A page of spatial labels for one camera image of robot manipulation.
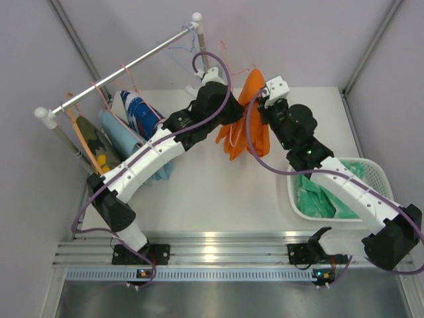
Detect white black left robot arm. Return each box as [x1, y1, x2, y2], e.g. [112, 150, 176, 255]
[87, 81, 243, 263]

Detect light blue trousers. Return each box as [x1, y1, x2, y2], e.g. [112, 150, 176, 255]
[97, 110, 175, 182]

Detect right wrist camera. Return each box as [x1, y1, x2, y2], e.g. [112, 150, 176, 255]
[264, 76, 290, 107]

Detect green white patterned trousers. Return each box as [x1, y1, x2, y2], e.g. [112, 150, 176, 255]
[295, 175, 359, 219]

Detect blue white patterned trousers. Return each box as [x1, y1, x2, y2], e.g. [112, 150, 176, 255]
[120, 91, 165, 140]

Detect white perforated plastic basket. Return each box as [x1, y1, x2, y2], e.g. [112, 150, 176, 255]
[287, 158, 394, 223]

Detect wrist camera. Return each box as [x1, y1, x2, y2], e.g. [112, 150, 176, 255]
[195, 66, 225, 85]
[264, 76, 290, 107]

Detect blue wire hanger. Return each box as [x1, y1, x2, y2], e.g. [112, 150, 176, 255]
[165, 23, 203, 79]

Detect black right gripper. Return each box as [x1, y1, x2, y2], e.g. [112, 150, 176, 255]
[258, 93, 294, 150]

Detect perforated cable duct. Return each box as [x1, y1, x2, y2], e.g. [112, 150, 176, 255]
[66, 268, 332, 282]

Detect orange trousers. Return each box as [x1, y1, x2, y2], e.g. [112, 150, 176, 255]
[215, 69, 270, 161]

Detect pink hanger with orange trousers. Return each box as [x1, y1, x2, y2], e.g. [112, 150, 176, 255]
[218, 39, 258, 152]

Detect silver clothes rack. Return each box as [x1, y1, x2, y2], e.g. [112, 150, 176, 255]
[34, 12, 205, 172]

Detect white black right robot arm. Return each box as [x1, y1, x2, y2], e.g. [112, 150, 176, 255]
[258, 97, 423, 270]

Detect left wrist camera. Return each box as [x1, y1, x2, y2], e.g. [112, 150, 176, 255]
[195, 66, 225, 85]

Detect aluminium rail frame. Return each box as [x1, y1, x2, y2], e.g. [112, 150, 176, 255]
[52, 231, 411, 266]

